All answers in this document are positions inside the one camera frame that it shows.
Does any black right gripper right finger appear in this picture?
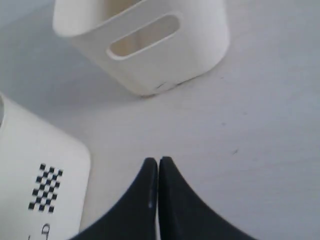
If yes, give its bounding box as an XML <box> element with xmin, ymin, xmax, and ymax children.
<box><xmin>158</xmin><ymin>156</ymin><xmax>254</xmax><ymax>240</ymax></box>

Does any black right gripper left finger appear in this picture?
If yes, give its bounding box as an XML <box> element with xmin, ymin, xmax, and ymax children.
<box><xmin>72</xmin><ymin>157</ymin><xmax>158</xmax><ymax>240</ymax></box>

